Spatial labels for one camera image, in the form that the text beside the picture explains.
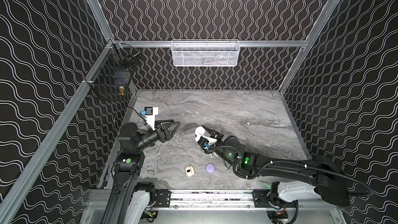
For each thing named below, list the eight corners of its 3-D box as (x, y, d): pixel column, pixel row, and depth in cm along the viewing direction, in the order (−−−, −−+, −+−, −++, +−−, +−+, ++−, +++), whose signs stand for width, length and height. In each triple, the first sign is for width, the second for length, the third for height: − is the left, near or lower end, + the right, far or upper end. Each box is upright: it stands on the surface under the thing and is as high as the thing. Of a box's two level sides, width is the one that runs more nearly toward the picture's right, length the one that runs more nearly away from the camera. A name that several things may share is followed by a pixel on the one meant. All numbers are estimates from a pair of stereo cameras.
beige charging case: (185, 176, 83) (185, 175, 81) (186, 167, 86) (185, 165, 84) (194, 176, 83) (193, 175, 81) (194, 167, 86) (194, 165, 84)
